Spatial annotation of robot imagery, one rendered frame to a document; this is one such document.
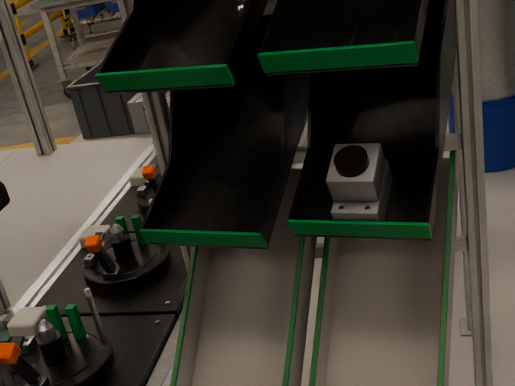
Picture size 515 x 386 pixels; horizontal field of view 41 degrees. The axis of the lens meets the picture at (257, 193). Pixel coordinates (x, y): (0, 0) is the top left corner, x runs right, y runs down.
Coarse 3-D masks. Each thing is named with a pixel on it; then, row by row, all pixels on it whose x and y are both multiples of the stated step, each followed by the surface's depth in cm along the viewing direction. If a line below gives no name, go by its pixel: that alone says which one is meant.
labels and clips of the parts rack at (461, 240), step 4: (456, 236) 75; (460, 236) 75; (464, 236) 75; (456, 240) 75; (460, 240) 75; (464, 240) 74; (320, 244) 79; (456, 244) 75; (460, 244) 75; (464, 244) 75; (316, 248) 78; (320, 248) 78; (456, 248) 75; (460, 248) 75; (464, 248) 75; (316, 252) 79; (320, 252) 79; (316, 256) 79; (320, 256) 79
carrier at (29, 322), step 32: (32, 320) 98; (64, 320) 101; (96, 320) 88; (128, 320) 98; (160, 320) 96; (32, 352) 91; (64, 352) 88; (96, 352) 89; (128, 352) 91; (160, 352) 91; (0, 384) 89; (32, 384) 84; (64, 384) 84; (96, 384) 85; (128, 384) 85
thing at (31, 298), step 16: (304, 128) 180; (144, 160) 157; (128, 176) 149; (112, 192) 143; (112, 208) 136; (96, 224) 130; (64, 256) 121; (48, 272) 117; (32, 288) 113; (48, 288) 112; (16, 304) 109; (32, 304) 108; (176, 336) 94; (160, 368) 88; (160, 384) 86
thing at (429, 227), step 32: (448, 0) 69; (448, 32) 70; (448, 64) 70; (320, 96) 72; (352, 96) 75; (384, 96) 74; (416, 96) 72; (448, 96) 70; (320, 128) 73; (352, 128) 72; (384, 128) 71; (416, 128) 70; (320, 160) 71; (416, 160) 67; (320, 192) 68; (416, 192) 65; (288, 224) 65; (320, 224) 64; (352, 224) 62; (384, 224) 61; (416, 224) 60
